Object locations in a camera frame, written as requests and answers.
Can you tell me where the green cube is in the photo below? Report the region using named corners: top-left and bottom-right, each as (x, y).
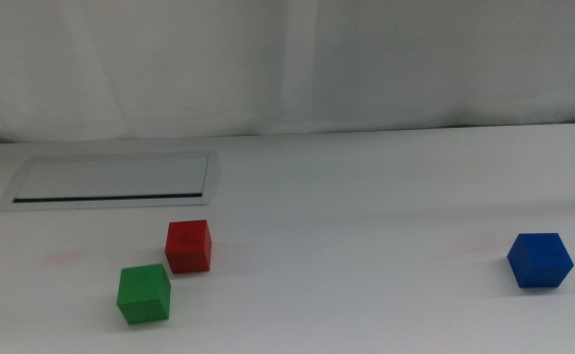
top-left (116, 263), bottom-right (172, 325)

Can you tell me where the red cube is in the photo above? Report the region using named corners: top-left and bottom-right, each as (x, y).
top-left (164, 219), bottom-right (213, 275)

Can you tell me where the blue cube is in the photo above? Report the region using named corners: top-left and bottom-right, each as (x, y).
top-left (506, 232), bottom-right (575, 289)

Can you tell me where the white backdrop curtain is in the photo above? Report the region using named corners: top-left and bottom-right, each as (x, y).
top-left (0, 0), bottom-right (575, 145)

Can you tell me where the silver table cable hatch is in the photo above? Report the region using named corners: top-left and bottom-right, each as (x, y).
top-left (0, 150), bottom-right (221, 212)

